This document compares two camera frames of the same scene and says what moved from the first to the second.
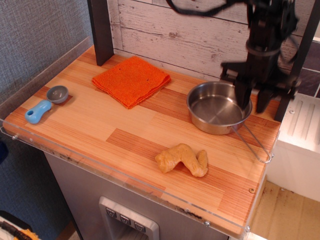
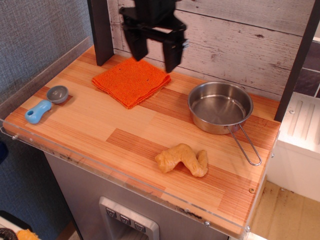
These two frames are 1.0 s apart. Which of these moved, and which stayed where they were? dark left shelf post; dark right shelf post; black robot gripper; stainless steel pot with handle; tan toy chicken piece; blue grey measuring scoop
Moved: stainless steel pot with handle; black robot gripper
Stayed: dark right shelf post; dark left shelf post; tan toy chicken piece; blue grey measuring scoop
